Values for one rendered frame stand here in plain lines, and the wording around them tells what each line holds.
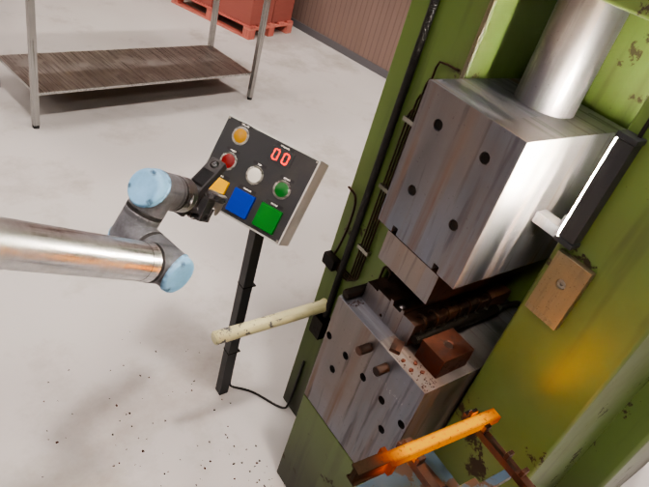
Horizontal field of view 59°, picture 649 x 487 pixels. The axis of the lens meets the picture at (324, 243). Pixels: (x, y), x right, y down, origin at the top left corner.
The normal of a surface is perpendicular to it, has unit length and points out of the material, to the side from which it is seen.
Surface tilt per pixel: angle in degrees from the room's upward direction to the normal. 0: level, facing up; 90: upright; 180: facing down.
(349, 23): 90
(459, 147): 90
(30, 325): 0
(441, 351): 0
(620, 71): 90
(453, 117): 90
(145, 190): 55
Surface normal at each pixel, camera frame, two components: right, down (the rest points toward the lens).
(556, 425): -0.79, 0.18
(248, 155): -0.30, -0.04
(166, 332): 0.25, -0.78
